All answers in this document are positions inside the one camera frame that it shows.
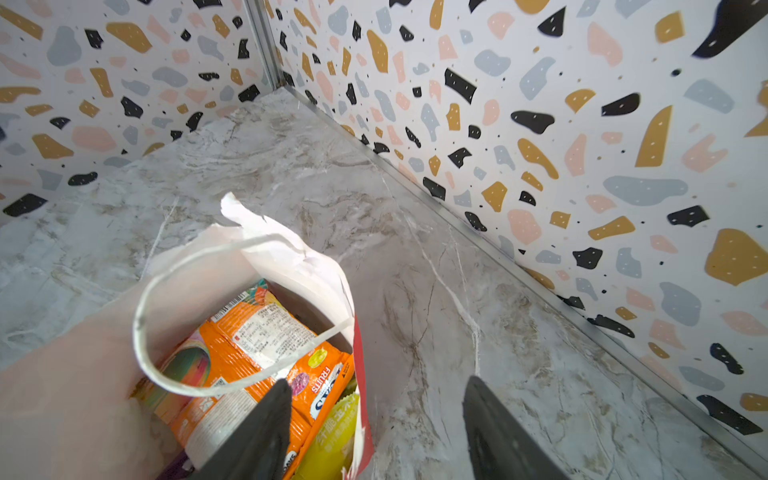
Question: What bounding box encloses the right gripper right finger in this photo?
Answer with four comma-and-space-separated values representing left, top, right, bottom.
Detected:
462, 376, 567, 480

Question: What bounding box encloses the orange fruit candy packet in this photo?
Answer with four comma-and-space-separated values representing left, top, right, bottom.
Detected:
133, 280, 357, 479

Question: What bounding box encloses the red paper gift bag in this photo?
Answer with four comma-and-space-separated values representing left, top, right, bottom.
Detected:
1, 194, 364, 479

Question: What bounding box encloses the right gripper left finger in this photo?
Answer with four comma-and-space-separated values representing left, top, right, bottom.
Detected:
191, 379, 292, 480

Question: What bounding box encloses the yellow-green snack packet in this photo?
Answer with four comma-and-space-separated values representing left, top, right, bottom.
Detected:
293, 393, 359, 480

